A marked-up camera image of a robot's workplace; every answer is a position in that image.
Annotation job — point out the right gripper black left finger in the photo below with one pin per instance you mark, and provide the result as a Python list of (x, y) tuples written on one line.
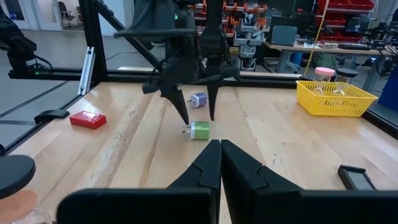
[(155, 205)]

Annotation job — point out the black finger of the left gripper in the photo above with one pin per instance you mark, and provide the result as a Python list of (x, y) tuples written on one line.
[(213, 96), (177, 99)]

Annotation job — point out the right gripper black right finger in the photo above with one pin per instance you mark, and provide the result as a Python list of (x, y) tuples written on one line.
[(280, 208)]

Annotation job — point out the pink capped hourglass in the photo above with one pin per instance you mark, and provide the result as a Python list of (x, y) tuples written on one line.
[(325, 71)]

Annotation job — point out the shelving with small bins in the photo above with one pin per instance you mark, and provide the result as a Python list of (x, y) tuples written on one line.
[(248, 40)]

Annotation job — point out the black digital display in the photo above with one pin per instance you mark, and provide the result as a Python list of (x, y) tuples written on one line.
[(357, 180)]

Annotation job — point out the red plastic box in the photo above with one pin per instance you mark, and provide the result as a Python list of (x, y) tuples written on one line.
[(88, 120)]

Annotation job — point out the grey blue equipment case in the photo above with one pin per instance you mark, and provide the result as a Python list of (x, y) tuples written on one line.
[(283, 35)]

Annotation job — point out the silver aluminium bar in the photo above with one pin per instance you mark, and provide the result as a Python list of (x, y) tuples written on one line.
[(87, 71)]

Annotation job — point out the wooden top desk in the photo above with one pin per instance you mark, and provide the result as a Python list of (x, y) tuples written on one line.
[(311, 48)]

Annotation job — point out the yellow plastic basket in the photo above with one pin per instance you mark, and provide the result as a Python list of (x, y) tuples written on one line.
[(335, 104)]

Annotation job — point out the black table clamp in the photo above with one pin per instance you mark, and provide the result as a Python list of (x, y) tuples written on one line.
[(51, 114)]

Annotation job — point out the red bin rack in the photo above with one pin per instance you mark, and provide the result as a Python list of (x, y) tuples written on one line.
[(332, 18)]

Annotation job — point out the hourglass with orange sand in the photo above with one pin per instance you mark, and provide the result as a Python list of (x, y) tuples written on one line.
[(15, 171)]

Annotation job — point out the blue storage bin stack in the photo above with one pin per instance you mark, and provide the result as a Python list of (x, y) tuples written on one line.
[(390, 93)]

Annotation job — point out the green white USB wall charger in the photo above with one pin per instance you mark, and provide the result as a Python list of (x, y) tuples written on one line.
[(200, 130)]

